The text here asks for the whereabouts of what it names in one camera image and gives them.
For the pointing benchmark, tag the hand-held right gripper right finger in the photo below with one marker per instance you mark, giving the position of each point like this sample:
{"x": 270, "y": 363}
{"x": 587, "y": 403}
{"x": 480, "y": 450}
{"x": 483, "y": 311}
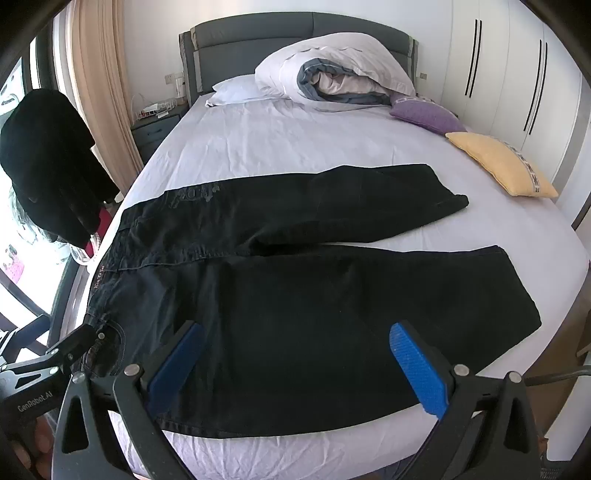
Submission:
{"x": 418, "y": 369}

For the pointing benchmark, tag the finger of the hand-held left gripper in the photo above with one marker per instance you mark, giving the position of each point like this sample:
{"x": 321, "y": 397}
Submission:
{"x": 78, "y": 344}

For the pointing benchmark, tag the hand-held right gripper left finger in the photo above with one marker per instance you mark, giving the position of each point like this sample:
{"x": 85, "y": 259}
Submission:
{"x": 178, "y": 357}

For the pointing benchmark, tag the black pants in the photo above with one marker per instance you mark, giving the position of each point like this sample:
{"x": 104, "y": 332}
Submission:
{"x": 286, "y": 277}

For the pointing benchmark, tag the person's left hand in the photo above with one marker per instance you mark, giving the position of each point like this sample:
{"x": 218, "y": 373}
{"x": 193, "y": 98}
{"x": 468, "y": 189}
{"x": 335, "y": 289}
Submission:
{"x": 39, "y": 436}

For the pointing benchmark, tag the hanging black garment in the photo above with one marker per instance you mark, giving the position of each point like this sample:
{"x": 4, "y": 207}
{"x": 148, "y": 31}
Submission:
{"x": 51, "y": 161}

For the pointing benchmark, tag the dark grey nightstand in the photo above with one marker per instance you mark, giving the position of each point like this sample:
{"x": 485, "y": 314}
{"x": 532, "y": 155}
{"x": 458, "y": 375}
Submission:
{"x": 152, "y": 134}

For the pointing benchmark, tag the yellow cushion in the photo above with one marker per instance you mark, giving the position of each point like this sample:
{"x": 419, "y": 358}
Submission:
{"x": 503, "y": 161}

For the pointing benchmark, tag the bed with white sheet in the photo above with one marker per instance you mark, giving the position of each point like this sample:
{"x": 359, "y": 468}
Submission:
{"x": 286, "y": 138}

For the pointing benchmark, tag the beige curtain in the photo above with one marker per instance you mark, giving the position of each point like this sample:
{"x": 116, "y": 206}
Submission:
{"x": 104, "y": 92}

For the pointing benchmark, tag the purple cushion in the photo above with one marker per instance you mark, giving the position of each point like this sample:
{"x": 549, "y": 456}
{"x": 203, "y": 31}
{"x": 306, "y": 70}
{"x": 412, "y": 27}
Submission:
{"x": 427, "y": 115}

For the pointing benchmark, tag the white pillow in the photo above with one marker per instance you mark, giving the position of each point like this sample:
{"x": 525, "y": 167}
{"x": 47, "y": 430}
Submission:
{"x": 238, "y": 90}

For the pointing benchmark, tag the rolled white grey duvet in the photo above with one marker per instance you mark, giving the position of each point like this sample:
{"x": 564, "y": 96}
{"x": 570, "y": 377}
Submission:
{"x": 332, "y": 69}

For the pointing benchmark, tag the white wardrobe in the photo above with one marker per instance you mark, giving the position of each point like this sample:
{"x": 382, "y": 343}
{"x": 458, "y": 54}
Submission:
{"x": 517, "y": 69}

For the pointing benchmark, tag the grey padded headboard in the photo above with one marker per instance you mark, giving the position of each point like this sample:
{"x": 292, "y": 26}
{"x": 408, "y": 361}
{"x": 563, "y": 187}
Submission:
{"x": 295, "y": 32}

